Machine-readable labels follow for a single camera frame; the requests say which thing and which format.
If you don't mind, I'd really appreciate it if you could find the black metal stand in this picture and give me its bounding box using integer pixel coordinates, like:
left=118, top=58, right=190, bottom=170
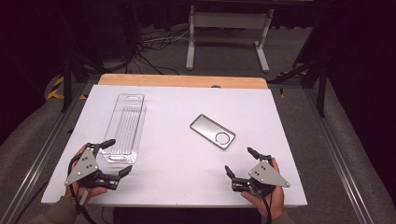
left=267, top=57, right=332, bottom=119
left=61, top=54, right=106, bottom=113

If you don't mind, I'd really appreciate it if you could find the white metal stand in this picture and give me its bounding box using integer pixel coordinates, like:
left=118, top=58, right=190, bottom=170
left=185, top=4, right=275, bottom=74

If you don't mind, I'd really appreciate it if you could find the bundle of floor cables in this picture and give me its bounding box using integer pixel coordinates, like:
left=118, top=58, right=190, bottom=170
left=134, top=26, right=191, bottom=76

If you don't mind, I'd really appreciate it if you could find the left hand-held gripper cable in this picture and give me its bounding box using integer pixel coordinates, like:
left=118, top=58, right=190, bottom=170
left=66, top=153, right=98, bottom=224

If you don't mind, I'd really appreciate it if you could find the person's right hand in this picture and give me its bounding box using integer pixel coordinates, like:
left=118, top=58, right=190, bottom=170
left=241, top=158, right=286, bottom=220

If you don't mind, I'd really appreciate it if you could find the white table board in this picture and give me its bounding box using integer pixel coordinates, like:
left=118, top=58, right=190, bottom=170
left=41, top=85, right=308, bottom=208

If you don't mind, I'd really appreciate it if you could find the grey phone case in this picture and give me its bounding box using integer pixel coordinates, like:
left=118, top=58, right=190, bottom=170
left=190, top=113, right=236, bottom=151

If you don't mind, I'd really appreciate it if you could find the wooden table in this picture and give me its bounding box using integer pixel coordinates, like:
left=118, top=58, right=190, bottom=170
left=98, top=73, right=269, bottom=90

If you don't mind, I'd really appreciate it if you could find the yellow black floor tape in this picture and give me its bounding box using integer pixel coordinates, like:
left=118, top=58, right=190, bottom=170
left=46, top=76, right=89, bottom=101

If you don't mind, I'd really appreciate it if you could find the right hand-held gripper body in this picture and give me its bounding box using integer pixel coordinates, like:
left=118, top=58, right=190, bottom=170
left=232, top=153, right=291, bottom=197

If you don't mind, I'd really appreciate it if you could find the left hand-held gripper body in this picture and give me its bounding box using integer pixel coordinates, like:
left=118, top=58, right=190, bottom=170
left=64, top=143, right=121, bottom=190

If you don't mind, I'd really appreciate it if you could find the aluminium rail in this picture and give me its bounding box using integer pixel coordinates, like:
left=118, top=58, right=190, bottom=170
left=0, top=82, right=92, bottom=224
left=303, top=88, right=376, bottom=224

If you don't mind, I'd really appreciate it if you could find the clear plastic tray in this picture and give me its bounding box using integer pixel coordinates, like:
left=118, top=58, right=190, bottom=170
left=101, top=92, right=148, bottom=165

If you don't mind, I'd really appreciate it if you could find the hand-held gripper cable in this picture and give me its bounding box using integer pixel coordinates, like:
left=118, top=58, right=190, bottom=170
left=260, top=191, right=274, bottom=224
left=66, top=153, right=98, bottom=224

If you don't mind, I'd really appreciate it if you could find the person's left hand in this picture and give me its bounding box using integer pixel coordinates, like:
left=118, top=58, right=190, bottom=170
left=64, top=145, right=108, bottom=205

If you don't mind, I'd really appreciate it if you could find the right hand-held gripper cable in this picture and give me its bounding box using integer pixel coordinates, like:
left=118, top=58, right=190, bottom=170
left=260, top=191, right=274, bottom=224

